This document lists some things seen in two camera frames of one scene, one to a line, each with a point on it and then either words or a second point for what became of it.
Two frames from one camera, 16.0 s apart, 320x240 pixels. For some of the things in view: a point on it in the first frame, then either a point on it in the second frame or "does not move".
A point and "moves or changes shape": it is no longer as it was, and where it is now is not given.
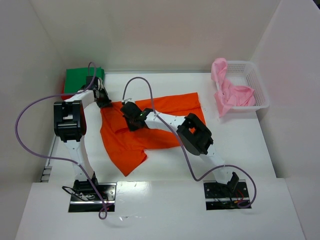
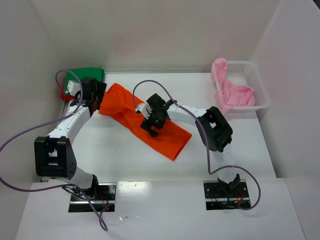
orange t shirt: x=129 y=148 moves or changes shape
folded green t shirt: x=75 y=78 does not move
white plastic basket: x=246 y=74 does not move
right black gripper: x=127 y=110 → x=152 y=124
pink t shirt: x=228 y=96 does not move
